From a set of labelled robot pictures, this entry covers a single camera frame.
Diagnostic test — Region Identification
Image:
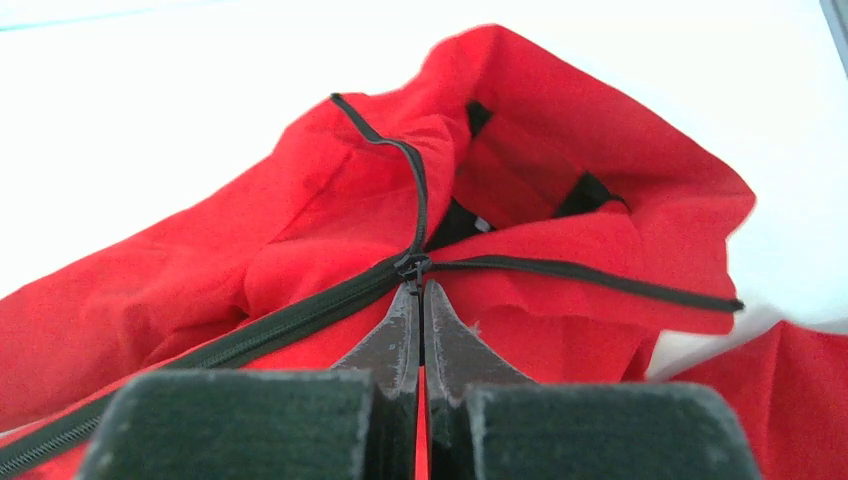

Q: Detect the red jacket black lining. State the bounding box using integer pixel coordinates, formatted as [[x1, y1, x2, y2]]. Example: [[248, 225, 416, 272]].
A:
[[1, 25, 847, 479]]

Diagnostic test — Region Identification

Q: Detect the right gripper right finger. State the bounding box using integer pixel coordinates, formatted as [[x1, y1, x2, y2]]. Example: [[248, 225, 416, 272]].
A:
[[423, 281, 761, 480]]

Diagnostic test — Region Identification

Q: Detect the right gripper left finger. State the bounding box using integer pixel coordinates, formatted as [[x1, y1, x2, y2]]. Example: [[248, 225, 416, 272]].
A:
[[77, 286, 419, 479]]

